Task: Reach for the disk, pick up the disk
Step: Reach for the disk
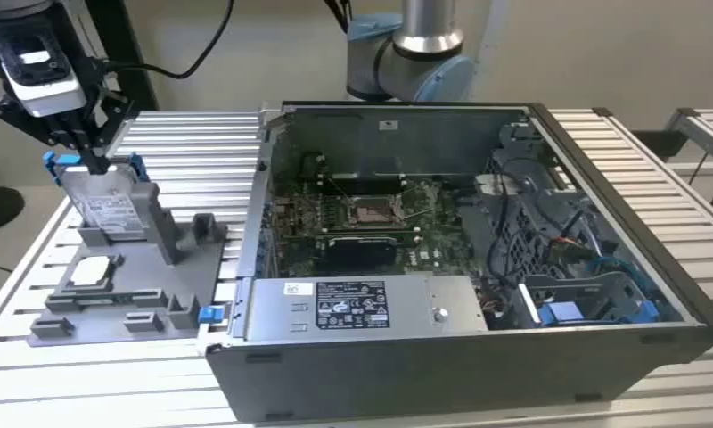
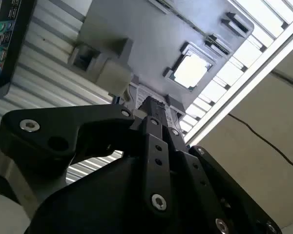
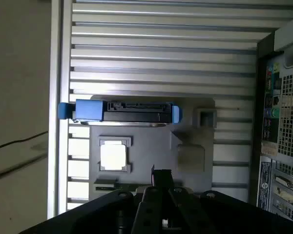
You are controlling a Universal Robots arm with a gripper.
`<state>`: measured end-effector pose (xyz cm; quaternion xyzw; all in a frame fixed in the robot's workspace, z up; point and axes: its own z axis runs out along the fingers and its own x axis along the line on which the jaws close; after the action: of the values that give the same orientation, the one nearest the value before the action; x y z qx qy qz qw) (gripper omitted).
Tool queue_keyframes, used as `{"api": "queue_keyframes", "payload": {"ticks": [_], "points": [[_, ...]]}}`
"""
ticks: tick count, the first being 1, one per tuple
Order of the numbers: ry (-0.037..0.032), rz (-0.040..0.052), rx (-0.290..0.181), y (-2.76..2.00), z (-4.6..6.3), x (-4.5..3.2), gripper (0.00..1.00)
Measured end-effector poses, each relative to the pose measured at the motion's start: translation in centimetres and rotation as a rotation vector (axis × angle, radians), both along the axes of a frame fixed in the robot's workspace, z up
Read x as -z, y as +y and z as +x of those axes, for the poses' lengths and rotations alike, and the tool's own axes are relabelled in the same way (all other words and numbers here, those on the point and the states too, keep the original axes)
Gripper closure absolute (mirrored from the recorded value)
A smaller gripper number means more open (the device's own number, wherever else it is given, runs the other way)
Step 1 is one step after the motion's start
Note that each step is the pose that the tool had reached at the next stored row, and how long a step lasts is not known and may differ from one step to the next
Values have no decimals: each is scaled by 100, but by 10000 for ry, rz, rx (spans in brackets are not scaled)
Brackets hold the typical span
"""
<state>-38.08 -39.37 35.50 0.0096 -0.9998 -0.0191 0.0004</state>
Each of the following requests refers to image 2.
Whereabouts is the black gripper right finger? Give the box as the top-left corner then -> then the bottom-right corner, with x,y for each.
158,97 -> 283,234

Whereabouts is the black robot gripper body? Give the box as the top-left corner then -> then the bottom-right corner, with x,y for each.
26,156 -> 186,234

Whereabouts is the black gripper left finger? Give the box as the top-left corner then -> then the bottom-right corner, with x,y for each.
0,96 -> 172,217

